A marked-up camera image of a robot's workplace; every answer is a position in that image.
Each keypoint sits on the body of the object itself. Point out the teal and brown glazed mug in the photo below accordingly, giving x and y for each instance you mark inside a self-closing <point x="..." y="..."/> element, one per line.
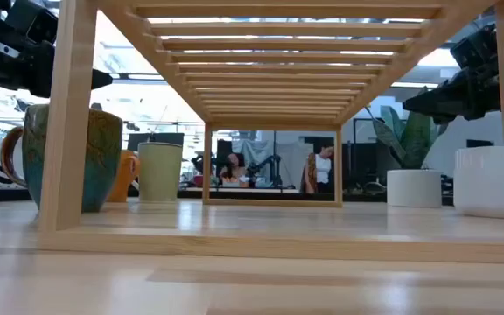
<point x="103" y="166"/>

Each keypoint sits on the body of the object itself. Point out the olive green mug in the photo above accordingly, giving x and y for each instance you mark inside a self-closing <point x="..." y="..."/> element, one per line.
<point x="160" y="175"/>

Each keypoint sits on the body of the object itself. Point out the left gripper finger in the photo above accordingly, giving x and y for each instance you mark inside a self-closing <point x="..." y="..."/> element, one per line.
<point x="101" y="79"/>

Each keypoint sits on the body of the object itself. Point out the person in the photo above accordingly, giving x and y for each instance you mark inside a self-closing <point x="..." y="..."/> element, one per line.
<point x="233" y="172"/>
<point x="321" y="170"/>

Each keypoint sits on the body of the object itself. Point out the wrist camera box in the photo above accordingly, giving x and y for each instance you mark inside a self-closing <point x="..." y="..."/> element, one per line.
<point x="33" y="22"/>
<point x="475" y="44"/>

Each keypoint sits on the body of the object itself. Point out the black computer monitor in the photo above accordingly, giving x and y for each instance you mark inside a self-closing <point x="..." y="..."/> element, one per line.
<point x="156" y="139"/>

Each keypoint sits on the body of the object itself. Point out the snake plant in white pot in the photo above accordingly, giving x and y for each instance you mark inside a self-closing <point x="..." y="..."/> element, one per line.
<point x="414" y="188"/>

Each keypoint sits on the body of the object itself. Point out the black background robot arm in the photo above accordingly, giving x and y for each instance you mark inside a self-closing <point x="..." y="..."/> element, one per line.
<point x="271" y="168"/>

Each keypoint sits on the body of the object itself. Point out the small black screen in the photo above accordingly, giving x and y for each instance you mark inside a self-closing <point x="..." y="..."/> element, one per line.
<point x="479" y="143"/>

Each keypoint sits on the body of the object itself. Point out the light wooden slatted rack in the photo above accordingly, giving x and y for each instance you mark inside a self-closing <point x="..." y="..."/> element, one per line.
<point x="68" y="131"/>

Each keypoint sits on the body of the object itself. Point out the white ribbed mug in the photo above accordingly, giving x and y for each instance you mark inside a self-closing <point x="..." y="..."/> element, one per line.
<point x="479" y="184"/>

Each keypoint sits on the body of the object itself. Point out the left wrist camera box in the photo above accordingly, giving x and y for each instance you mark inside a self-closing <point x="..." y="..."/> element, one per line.
<point x="33" y="22"/>

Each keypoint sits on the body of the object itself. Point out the orange mug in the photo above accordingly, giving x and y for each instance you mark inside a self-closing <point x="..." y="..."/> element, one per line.
<point x="123" y="179"/>

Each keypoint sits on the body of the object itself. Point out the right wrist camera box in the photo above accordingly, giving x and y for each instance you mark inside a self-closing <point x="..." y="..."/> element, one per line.
<point x="475" y="44"/>

